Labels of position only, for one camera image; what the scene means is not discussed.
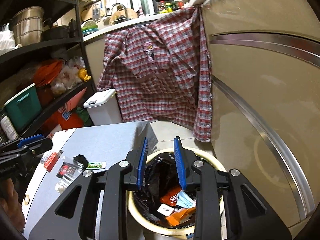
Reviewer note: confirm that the white lidded bin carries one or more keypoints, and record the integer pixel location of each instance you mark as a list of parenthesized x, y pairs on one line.
[(103, 108)]

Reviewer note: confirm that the white tissue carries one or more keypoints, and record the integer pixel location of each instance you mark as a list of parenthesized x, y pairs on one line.
[(61, 185)]

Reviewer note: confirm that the black bin liner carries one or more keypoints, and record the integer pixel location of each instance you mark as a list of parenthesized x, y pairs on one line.
[(160, 177)]

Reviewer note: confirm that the black red crab packet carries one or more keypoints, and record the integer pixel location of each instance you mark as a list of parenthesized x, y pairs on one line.
[(67, 170)]

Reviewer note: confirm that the chrome kitchen faucet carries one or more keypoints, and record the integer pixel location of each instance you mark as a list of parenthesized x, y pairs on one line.
[(119, 13)]

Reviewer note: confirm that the orange bag on shelf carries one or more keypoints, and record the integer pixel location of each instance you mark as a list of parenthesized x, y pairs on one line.
[(47, 72)]

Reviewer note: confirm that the red plastic bag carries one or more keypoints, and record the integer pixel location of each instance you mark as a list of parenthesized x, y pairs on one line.
[(171, 196)]

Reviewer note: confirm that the red bag under shelf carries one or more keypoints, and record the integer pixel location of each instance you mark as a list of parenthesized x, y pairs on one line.
[(71, 115)]

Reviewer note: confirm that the red medicine box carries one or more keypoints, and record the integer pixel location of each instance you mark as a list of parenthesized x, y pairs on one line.
[(52, 160)]

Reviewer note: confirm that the yellow trash bin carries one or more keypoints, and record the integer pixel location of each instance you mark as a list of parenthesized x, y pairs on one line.
[(182, 233)]

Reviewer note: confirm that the light blue face mask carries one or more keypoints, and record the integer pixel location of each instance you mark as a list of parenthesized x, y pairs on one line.
[(183, 200)]

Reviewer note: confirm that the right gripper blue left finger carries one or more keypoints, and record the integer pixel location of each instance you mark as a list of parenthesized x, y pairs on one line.
[(143, 153)]

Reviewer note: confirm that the white plastic bags on shelf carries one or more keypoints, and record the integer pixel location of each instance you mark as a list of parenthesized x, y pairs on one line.
[(68, 77)]

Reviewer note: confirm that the person's left hand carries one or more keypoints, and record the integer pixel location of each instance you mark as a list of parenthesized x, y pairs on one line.
[(11, 205)]

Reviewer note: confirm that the white label jar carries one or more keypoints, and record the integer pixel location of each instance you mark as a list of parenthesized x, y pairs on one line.
[(8, 128)]

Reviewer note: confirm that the orange snack bag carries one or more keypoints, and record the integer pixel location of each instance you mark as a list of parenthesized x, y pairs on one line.
[(180, 216)]

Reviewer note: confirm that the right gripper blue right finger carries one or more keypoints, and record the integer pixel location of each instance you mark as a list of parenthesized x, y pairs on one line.
[(180, 166)]

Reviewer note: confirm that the teal storage box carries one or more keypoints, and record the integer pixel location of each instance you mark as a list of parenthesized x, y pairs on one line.
[(23, 107)]

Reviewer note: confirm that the black shelving rack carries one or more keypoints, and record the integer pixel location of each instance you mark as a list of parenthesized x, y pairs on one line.
[(16, 60)]

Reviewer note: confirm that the stainless steel pots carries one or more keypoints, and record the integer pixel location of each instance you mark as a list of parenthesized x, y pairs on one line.
[(27, 26)]

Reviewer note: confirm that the black pouch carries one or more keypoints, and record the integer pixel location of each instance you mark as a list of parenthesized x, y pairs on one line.
[(81, 159)]

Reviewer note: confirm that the red plaid shirt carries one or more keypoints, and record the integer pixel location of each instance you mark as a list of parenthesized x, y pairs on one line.
[(162, 71)]

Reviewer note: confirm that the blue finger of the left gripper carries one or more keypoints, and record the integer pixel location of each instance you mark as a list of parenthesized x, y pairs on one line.
[(10, 149), (29, 140)]

